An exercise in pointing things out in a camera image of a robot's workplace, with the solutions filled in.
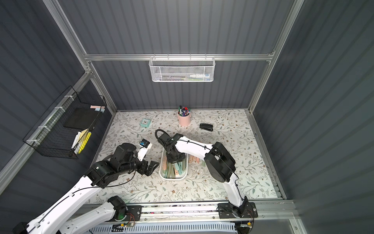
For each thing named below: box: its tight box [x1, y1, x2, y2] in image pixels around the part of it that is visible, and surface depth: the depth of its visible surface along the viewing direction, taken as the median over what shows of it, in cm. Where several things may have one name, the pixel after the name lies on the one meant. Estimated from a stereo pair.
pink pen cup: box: [177, 112, 191, 127], surface depth 110 cm
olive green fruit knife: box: [166, 162, 176, 179], surface depth 88 cm
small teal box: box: [140, 118, 151, 128], surface depth 112 cm
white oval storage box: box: [159, 147, 189, 181], surface depth 88 cm
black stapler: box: [199, 123, 214, 132], surface depth 111 cm
